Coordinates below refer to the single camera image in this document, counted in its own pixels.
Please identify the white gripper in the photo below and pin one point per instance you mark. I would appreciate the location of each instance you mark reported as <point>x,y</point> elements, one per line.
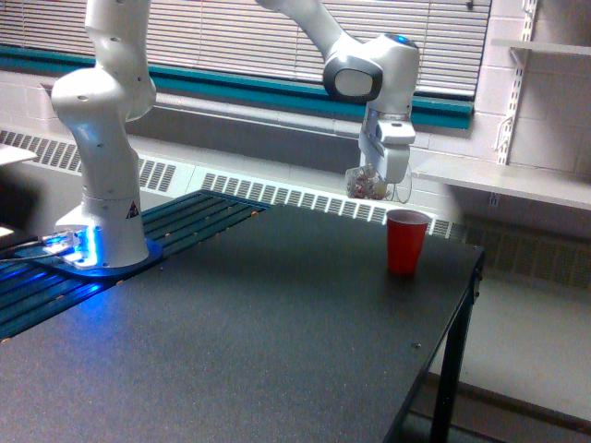
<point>384,142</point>

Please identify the clear plastic cup with candies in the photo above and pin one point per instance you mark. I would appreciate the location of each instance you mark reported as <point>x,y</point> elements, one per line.
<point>364,182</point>

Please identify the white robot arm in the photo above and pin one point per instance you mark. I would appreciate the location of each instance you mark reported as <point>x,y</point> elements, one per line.
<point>96,104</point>

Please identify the teal window sill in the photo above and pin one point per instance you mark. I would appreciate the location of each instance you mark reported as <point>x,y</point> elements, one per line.
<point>217,86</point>

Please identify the red plastic cup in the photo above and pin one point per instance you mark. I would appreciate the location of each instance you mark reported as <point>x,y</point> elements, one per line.
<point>406,231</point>

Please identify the white window blinds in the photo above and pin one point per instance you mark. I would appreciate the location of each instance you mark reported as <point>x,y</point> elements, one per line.
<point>242,37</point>

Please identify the black table leg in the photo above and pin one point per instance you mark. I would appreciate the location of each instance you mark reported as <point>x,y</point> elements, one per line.
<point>453,358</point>

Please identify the white baseboard radiator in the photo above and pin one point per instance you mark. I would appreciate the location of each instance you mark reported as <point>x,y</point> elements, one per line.
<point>174,179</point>

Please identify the white lower wall shelf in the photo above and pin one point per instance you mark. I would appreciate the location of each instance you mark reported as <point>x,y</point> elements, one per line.
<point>513,181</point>

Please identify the white wall shelf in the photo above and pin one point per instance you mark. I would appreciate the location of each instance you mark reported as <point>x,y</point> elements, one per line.
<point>543,47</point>
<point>513,181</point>

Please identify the white shelf bracket rail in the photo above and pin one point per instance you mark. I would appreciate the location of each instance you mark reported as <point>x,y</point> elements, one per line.
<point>519,55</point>

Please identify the white upper wall shelf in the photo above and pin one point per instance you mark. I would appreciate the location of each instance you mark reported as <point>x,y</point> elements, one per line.
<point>543,47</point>

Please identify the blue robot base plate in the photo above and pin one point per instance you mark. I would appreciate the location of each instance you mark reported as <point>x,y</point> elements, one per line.
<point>57,265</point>

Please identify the blue slatted rail mount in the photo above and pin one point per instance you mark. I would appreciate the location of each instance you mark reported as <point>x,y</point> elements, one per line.
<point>31,293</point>

